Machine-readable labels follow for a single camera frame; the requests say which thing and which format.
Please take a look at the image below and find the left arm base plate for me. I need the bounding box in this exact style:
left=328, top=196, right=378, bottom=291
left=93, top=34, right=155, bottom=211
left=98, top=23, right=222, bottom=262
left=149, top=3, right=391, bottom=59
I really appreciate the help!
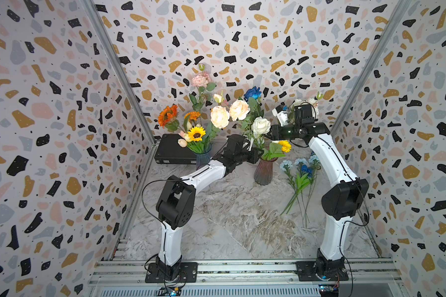
left=145, top=261, right=198, bottom=283

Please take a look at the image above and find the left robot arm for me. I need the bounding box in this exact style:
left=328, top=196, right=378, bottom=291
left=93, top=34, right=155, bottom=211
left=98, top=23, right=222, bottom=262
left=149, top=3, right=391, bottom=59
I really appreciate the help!
left=156, top=134, right=263, bottom=270

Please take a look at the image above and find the cream rose right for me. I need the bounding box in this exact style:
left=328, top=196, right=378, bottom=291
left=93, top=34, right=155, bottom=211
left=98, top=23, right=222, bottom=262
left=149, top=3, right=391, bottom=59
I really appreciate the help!
left=229, top=100, right=250, bottom=121

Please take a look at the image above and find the pink carnation sprig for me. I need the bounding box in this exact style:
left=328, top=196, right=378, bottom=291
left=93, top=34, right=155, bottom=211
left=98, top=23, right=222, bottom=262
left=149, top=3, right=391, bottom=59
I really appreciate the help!
left=189, top=63, right=216, bottom=111

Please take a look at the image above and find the white rose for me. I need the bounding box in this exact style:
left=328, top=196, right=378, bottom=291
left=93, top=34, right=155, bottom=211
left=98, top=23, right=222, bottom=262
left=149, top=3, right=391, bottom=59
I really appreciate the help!
left=251, top=116, right=271, bottom=136

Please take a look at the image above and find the dark red glass vase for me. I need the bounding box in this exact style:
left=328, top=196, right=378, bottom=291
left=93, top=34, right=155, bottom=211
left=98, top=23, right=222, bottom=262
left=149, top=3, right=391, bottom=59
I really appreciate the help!
left=253, top=158, right=277, bottom=186

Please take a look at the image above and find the white rose cluster sprig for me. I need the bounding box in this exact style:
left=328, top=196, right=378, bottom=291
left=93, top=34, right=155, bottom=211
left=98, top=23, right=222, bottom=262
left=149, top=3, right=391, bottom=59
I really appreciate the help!
left=288, top=92, right=323, bottom=124

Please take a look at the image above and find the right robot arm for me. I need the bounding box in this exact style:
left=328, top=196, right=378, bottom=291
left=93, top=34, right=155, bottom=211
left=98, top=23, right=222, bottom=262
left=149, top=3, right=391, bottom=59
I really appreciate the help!
left=266, top=102, right=369, bottom=281

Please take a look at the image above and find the small yellow flower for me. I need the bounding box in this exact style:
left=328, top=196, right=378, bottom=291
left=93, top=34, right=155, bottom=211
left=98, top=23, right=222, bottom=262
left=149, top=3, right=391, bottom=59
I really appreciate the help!
left=278, top=141, right=292, bottom=153

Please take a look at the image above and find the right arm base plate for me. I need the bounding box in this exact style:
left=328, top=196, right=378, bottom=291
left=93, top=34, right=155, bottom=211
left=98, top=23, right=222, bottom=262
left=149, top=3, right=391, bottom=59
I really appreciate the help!
left=296, top=259, right=349, bottom=282

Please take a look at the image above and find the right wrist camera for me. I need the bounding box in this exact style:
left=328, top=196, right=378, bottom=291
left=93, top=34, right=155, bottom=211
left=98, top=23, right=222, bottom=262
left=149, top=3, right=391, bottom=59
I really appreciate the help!
left=272, top=105, right=289, bottom=126

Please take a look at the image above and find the purple glass vase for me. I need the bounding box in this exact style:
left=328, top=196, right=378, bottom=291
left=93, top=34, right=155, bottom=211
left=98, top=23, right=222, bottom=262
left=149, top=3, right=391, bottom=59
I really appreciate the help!
left=196, top=148, right=211, bottom=170

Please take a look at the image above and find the cream rose left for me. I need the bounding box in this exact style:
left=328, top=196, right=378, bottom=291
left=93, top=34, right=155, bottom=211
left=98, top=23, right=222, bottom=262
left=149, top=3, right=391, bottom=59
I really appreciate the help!
left=210, top=106, right=230, bottom=129

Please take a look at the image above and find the aluminium rail frame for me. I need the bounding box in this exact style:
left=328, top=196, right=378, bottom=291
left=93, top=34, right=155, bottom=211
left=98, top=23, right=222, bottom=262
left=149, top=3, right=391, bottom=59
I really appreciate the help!
left=84, top=243, right=409, bottom=297

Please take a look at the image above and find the orange carnation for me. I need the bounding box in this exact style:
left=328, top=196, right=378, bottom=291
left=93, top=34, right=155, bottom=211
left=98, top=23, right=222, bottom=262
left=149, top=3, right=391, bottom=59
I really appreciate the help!
left=185, top=111, right=201, bottom=121

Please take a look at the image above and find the light blue carnation stem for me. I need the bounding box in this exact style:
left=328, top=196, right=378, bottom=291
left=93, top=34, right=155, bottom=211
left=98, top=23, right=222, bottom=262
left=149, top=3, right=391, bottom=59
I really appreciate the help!
left=294, top=158, right=312, bottom=228

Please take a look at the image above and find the cream rose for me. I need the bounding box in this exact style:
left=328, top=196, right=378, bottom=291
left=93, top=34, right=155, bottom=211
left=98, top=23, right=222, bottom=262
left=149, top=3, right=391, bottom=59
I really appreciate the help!
left=210, top=106, right=230, bottom=129
left=229, top=100, right=250, bottom=121

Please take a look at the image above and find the black box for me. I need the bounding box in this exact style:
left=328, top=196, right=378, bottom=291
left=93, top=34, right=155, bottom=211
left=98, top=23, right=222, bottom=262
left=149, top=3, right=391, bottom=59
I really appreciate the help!
left=154, top=134, right=196, bottom=165

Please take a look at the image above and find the orange sunflower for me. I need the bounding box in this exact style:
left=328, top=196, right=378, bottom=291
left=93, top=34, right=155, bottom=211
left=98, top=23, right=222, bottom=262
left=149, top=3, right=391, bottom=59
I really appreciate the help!
left=158, top=105, right=178, bottom=127

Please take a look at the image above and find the yellow sunflower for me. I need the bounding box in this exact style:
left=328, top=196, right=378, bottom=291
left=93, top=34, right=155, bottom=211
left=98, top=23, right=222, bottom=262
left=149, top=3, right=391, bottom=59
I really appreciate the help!
left=187, top=126, right=206, bottom=142

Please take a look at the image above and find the light blue carnation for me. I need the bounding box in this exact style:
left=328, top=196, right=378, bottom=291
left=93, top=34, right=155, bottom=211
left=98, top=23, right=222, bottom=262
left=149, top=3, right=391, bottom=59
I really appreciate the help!
left=279, top=158, right=306, bottom=214
left=304, top=152, right=321, bottom=226

